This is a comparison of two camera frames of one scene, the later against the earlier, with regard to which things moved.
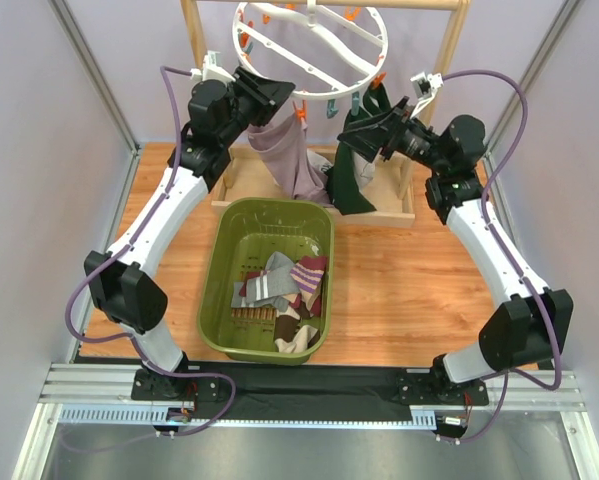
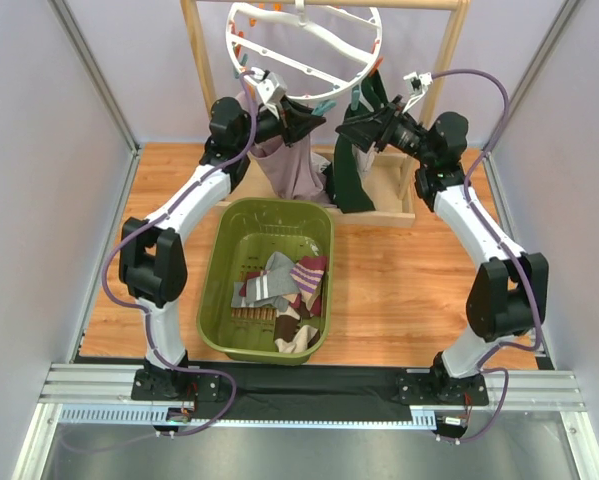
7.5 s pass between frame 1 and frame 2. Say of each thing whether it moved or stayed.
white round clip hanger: moved
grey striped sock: stayed
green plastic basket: stayed
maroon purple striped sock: stayed
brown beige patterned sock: stayed
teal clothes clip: moved
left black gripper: moved
